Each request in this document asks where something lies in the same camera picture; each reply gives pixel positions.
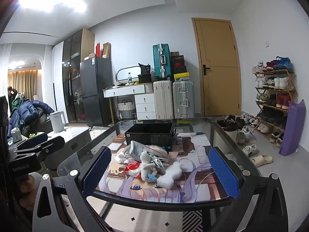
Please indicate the black paper bag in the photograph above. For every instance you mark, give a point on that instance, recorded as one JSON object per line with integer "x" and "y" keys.
{"x": 145, "y": 69}

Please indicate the white electric kettle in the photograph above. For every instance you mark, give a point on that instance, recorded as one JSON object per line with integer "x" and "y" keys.
{"x": 57, "y": 122}

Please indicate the wooden door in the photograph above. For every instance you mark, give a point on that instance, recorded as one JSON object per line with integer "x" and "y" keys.
{"x": 217, "y": 53}

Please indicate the black plastic crate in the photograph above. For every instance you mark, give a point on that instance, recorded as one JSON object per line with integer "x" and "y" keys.
{"x": 149, "y": 135}

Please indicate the teal suitcase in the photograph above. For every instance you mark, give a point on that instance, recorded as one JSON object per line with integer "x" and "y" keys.
{"x": 161, "y": 60}

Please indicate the white desk with drawers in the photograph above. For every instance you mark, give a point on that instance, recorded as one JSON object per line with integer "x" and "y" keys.
{"x": 144, "y": 101}

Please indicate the silver suitcase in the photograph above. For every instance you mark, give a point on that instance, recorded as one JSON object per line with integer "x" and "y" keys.
{"x": 183, "y": 99}

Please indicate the beige slipper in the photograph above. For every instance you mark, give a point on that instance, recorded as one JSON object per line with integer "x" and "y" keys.
{"x": 262, "y": 160}

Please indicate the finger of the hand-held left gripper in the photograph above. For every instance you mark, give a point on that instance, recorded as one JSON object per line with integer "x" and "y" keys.
{"x": 52, "y": 143}
{"x": 38, "y": 137}

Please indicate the black refrigerator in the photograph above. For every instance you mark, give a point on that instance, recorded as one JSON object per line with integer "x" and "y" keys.
{"x": 95, "y": 89}

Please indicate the scattered pile of shoes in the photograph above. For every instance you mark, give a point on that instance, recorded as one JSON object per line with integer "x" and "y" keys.
{"x": 231, "y": 123}

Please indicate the black storage box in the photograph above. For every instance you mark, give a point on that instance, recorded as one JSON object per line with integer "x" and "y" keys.
{"x": 144, "y": 79}

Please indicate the green white crumpled bag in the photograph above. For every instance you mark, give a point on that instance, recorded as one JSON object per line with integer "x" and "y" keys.
{"x": 33, "y": 134}

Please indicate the clear water bottle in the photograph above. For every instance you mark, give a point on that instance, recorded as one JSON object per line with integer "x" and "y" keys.
{"x": 130, "y": 78}

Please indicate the person's left hand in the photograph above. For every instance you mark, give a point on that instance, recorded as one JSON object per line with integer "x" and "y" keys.
{"x": 25, "y": 193}

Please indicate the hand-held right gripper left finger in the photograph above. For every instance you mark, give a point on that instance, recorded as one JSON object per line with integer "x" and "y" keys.
{"x": 96, "y": 169}

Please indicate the dark glass cabinet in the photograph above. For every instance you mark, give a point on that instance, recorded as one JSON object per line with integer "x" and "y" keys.
{"x": 71, "y": 77}

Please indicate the silver printed pouch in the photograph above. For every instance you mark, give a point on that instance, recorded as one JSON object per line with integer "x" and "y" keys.
{"x": 138, "y": 148}

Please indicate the beige curtains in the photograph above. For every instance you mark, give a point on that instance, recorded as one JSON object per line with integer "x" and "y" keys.
{"x": 24, "y": 84}

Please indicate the printed cartoon desk mat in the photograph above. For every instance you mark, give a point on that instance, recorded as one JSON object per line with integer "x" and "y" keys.
{"x": 193, "y": 188}

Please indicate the white plush dog toy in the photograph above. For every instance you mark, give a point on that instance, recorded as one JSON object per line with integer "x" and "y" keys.
{"x": 146, "y": 164}

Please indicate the blue puffer jacket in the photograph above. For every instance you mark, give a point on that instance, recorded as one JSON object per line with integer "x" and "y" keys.
{"x": 24, "y": 113}

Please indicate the clear plastic bag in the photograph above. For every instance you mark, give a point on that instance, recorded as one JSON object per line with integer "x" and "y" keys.
{"x": 157, "y": 148}

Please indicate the white low sneaker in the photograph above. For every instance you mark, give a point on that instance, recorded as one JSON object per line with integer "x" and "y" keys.
{"x": 249, "y": 149}

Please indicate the oval mirror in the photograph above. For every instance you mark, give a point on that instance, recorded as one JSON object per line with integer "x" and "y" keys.
{"x": 123, "y": 73}

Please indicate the white suitcase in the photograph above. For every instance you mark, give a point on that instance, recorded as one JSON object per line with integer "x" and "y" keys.
{"x": 163, "y": 99}

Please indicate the purple bag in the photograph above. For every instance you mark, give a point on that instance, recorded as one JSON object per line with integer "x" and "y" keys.
{"x": 292, "y": 130}

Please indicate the woven laundry basket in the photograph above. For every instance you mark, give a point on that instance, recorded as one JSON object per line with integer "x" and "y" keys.
{"x": 126, "y": 110}

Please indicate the yellow black shoe box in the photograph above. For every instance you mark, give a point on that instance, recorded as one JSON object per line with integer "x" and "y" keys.
{"x": 181, "y": 76}

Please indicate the white plush bone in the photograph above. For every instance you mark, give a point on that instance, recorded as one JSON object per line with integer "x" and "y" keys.
{"x": 169, "y": 176}

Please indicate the red print plastic bag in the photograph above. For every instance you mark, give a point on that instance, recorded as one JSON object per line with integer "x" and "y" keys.
{"x": 131, "y": 168}

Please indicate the small flat carton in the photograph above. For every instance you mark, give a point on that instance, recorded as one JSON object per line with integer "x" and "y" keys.
{"x": 89, "y": 56}

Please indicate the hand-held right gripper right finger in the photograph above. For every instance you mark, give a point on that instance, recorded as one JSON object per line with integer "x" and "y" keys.
{"x": 223, "y": 171}

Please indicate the white side counter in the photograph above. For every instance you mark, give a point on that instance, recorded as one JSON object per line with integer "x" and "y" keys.
{"x": 72, "y": 137}

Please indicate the black shoe box red logo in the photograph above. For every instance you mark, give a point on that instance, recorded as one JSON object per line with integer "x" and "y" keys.
{"x": 177, "y": 61}

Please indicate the tall cardboard box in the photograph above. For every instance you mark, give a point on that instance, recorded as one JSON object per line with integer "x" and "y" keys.
{"x": 106, "y": 50}

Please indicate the white tissue box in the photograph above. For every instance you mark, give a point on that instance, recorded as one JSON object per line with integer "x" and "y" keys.
{"x": 17, "y": 135}

